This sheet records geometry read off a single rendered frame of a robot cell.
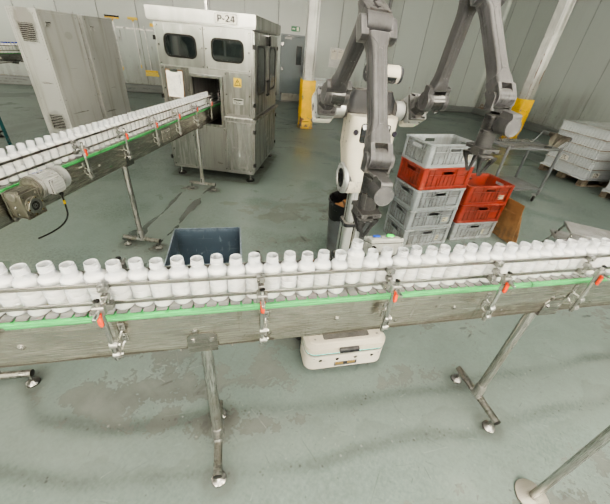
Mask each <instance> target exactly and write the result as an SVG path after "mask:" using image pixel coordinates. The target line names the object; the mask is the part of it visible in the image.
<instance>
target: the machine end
mask: <svg viewBox="0 0 610 504"><path fill-rule="evenodd" d="M144 9H145V15H146V18H148V19H149V20H153V28H154V34H155V35H152V36H153V39H154V40H155V41H156V48H157V54H158V61H159V67H160V74H161V81H162V87H163V93H162V98H164V101H165V103H166V102H169V101H172V100H177V99H180V98H177V97H168V89H167V82H166V74H165V68H167V69H177V70H183V79H184V88H185V97H187V96H191V95H195V94H198V93H201V92H205V91H207V92H208V94H211V93H215V92H218V91H219V90H220V100H221V117H219V118H217V119H215V120H213V121H211V122H210V123H208V124H206V125H204V126H203V128H201V129H199V134H200V144H201V154H202V164H203V169H207V170H215V171H223V172H231V173H239V174H247V175H249V178H247V179H246V181H247V182H253V181H254V179H253V178H251V175H254V174H255V173H256V171H257V170H258V169H259V168H264V166H263V165H262V163H263V162H264V161H265V159H266V158H267V157H271V156H272V155H271V154H270V153H271V152H272V150H273V148H274V143H275V140H274V137H275V116H276V113H275V108H277V107H278V104H275V102H276V95H277V92H276V67H277V51H278V47H277V37H276V36H280V35H281V25H279V24H276V23H274V22H271V21H269V20H267V19H264V18H262V17H260V16H257V15H252V14H242V13H231V12H221V11H211V10H200V9H190V8H180V7H169V6H159V5H149V4H144ZM215 94H218V93H215ZM215 94H213V95H215ZM171 147H172V154H171V158H173V160H174V163H175V166H180V167H181V170H180V171H178V172H179V173H181V174H184V173H187V171H186V170H183V167H190V168H198V169H199V160H198V151H197V141H196V132H195V130H194V131H192V132H190V133H188V134H186V135H184V136H182V137H180V138H178V139H176V140H174V141H172V142H171Z"/></svg>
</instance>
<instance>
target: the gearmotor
mask: <svg viewBox="0 0 610 504"><path fill-rule="evenodd" d="M71 182H72V178H71V175H70V174H69V172H68V171H67V170H66V169H64V168H63V167H61V166H57V165H54V166H51V167H48V168H46V169H43V170H39V171H36V172H34V173H31V174H30V175H27V176H24V177H22V178H21V180H20V182H19V185H17V186H15V187H12V188H10V189H8V190H5V191H4V192H2V193H0V194H1V196H2V198H3V200H4V202H5V204H6V207H7V209H8V212H9V214H10V215H11V217H12V219H13V220H14V221H15V222H18V221H19V220H20V218H25V219H28V220H31V219H33V218H35V217H37V216H39V215H40V214H42V213H44V212H46V211H47V208H46V206H45V204H44V201H43V198H45V197H47V196H49V195H51V194H55V195H56V194H58V193H59V195H61V196H62V199H63V203H64V205H65V208H66V212H67V216H66V219H65V221H64V222H63V223H62V224H61V225H60V226H59V227H58V228H56V229H55V230H53V231H51V232H49V233H47V234H45V235H43V236H41V237H39V238H38V239H40V238H43V237H45V236H47V235H49V234H51V233H53V232H55V231H56V230H58V229H59V228H61V227H62V226H63V225H64V224H65V223H66V221H67V219H68V216H69V213H68V209H67V205H66V201H65V199H64V196H63V195H64V193H63V192H62V191H64V190H66V189H67V186H69V185H70V184H71Z"/></svg>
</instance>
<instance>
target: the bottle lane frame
mask: <svg viewBox="0 0 610 504"><path fill-rule="evenodd" d="M608 277H610V276H608ZM592 278H593V277H590V278H588V277H587V278H577V279H574V278H573V279H564V280H560V279H559V280H551V281H545V280H544V281H537V282H526V283H524V282H522V283H513V284H514V285H515V286H516V288H515V289H514V288H512V287H511V286H510V287H509V288H508V290H507V291H506V293H503V292H502V293H501V295H500V297H499V298H498V300H497V302H496V304H495V307H496V310H495V311H493V312H492V314H491V317H497V316H506V315H516V314H525V313H535V312H539V311H540V309H541V308H542V306H543V305H544V303H546V302H547V301H549V300H555V299H563V303H562V305H561V306H560V307H559V309H558V310H564V309H569V306H570V305H571V303H570V302H569V301H568V298H567V296H568V295H569V294H570V293H573V291H572V290H573V288H574V287H575V286H576V285H579V287H578V288H577V290H576V291H575V293H576V294H578V295H580V294H581V293H582V291H583V290H584V289H585V287H586V286H587V285H588V283H589V282H590V281H591V279H592ZM490 284H491V283H490ZM500 285H501V284H499V285H492V284H491V285H487V286H485V285H483V286H474V287H468V286H466V287H461V288H460V287H459V286H458V288H451V287H450V288H448V289H442V288H441V289H435V290H434V289H433V288H432V290H425V289H423V290H422V291H416V290H415V289H414V291H409V292H407V291H406V290H405V292H401V294H402V295H403V297H402V298H400V297H399V296H398V298H397V301H396V302H395V303H394V302H393V305H392V308H391V311H390V314H389V315H391V317H392V319H391V321H390V322H389V328H390V327H400V326H410V325H419V324H429V323H439V322H448V321H458V320H468V319H477V318H482V314H483V313H485V312H484V311H483V310H482V307H481V304H482V302H483V301H486V299H485V297H486V295H487V293H490V292H491V293H492V294H491V296H490V297H489V298H488V301H489V302H490V303H491V301H492V299H493V297H494V295H495V294H496V292H497V290H498V288H499V287H500ZM386 292H387V291H386ZM347 294H348V293H347ZM327 296H328V295H327ZM390 296H391V293H388V292H387V293H383V294H379V293H378V292H377V294H371V295H370V294H369V293H368V292H367V295H359V294H358V295H357V296H350V295H349V294H348V296H345V297H340V296H339V295H338V297H332V298H330V297H329V296H328V297H327V298H319V297H318V296H317V299H309V298H308V297H307V299H306V300H298V299H297V297H296V300H293V301H287V299H286V298H285V301H280V302H277V301H276V299H274V302H268V303H265V306H266V308H265V311H269V317H268V318H267V320H268V327H267V328H269V331H268V332H267V337H268V340H275V339H284V338H294V337H304V336H313V335H323V334H332V333H342V332H352V331H361V330H371V329H380V324H381V323H382V321H383V320H382V316H381V313H382V310H384V309H385V308H383V306H384V303H385V301H389V299H390ZM584 298H585V301H584V302H582V303H581V304H580V305H579V308H583V307H593V306H603V305H610V281H609V280H607V279H605V278H604V279H603V280H602V281H601V282H600V284H599V285H595V284H594V285H593V286H592V288H591V289H590V290H589V291H588V293H587V294H586V295H585V297H584ZM116 312H117V310H116V311H115V313H114V314H112V315H105V316H106V319H107V322H108V324H109V327H110V330H111V332H112V335H113V337H114V340H117V338H118V336H119V333H120V331H119V329H118V326H117V324H119V323H123V324H124V326H125V329H126V330H125V331H123V333H127V335H128V338H129V340H127V341H126V343H125V346H124V349H123V351H124V352H125V354H124V355H130V354H140V353H149V352H159V351H168V350H178V349H188V343H187V337H188V336H189V335H190V334H196V333H204V332H213V333H215V334H217V340H218V345H226V344H236V343H246V342H255V341H260V303H254V302H253V301H252V303H251V304H242V301H241V302H240V305H231V304H230V302H229V304H228V306H219V304H218V303H217V306H216V307H207V305H206V304H205V306H204V307H203V308H195V307H194V305H193V307H192V308H190V309H182V306H181V307H180V309H177V310H169V306H168V308H167V310H164V311H157V310H156V308H155V310H154V311H151V312H143V309H142V311H141V312H138V313H130V310H129V311H128V313H125V314H117V313H116ZM74 315H75V314H74ZM74 315H73V316H72V317H71V318H60V316H59V317H58V318H57V319H48V320H46V319H45V317H46V316H45V317H44V318H43V319H42V320H35V321H30V318H31V317H30V318H29V319H28V320H27V321H22V322H15V319H16V318H15V319H14V320H13V321H12V322H9V323H0V368H4V367H14V366H24V365H33V364H43V363H53V362H62V361H72V360H82V359H91V358H101V357H111V356H113V353H112V350H111V349H109V343H108V340H107V337H106V335H105V332H104V330H103V327H100V326H99V325H98V323H97V322H96V323H92V322H91V320H92V318H93V316H89V313H88V314H87V315H86V316H85V317H74Z"/></svg>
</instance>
